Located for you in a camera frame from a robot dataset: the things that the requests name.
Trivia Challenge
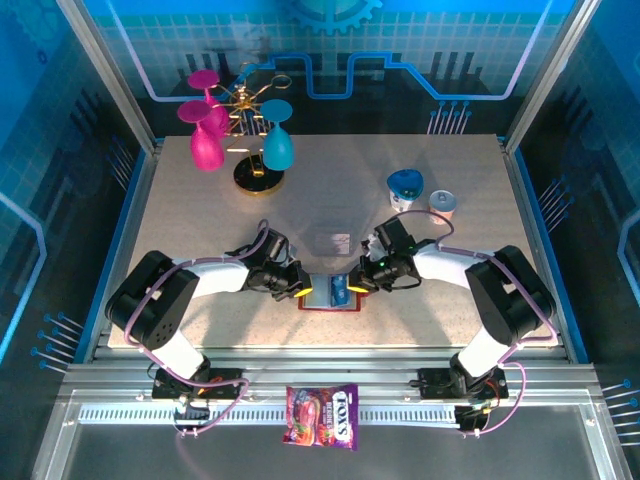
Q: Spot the clear acrylic card stand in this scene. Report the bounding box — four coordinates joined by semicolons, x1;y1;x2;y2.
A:
310;198;361;259

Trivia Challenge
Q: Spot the pink wine glass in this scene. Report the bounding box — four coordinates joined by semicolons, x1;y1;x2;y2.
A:
177;99;226;173
187;69;232;141

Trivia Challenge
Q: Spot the red leather card holder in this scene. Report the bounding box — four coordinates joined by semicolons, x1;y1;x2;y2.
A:
298;272;362;314

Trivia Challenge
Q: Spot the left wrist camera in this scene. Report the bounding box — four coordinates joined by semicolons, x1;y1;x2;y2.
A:
254;227;292;261

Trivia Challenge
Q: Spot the Fox's candy bag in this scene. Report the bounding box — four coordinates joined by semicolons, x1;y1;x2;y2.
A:
282;383;360;452

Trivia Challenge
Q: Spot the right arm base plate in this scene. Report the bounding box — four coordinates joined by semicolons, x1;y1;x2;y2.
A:
417;367;510;401

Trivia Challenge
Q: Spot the gold glass rack stand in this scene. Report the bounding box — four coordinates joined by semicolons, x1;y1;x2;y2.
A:
212;62;293;197

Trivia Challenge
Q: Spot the teal wine glass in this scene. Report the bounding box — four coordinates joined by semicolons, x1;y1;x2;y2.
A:
259;98;295;171

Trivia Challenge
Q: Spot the aluminium cross beam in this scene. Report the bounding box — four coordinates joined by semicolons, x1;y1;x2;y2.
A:
59;345;601;406

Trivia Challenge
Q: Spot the white blossom print card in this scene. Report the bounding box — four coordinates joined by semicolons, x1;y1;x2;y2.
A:
314;230;354;256

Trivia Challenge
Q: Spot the small pull-tab tin can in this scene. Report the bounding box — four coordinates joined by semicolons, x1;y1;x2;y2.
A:
427;189;458;225

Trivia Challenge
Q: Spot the white cup blue lid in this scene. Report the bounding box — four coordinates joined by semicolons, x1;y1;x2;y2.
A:
387;168;425;215

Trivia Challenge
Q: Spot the aluminium frame post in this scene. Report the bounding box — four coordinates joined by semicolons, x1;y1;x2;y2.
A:
54;0;164;154
501;0;604;154

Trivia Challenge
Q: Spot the black connector box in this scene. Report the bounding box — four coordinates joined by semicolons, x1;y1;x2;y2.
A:
454;403;494;434
172;399;211;431

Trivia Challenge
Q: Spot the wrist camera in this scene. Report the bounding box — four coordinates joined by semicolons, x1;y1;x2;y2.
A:
254;227;292;261
362;218;416;256

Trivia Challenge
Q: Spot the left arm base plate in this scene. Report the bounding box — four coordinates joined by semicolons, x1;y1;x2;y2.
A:
151;367;246;401

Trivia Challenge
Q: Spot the white slotted cable duct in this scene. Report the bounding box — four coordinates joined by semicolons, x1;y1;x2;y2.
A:
77;403;466;427

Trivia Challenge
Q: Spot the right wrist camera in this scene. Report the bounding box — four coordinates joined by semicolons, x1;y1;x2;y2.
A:
362;218;416;256

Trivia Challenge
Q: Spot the blue credit card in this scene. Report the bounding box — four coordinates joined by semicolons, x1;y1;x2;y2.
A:
327;275;351;307

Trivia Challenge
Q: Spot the aluminium side rail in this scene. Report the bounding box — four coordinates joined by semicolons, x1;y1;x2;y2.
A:
498;135;576;361
92;139;166;361

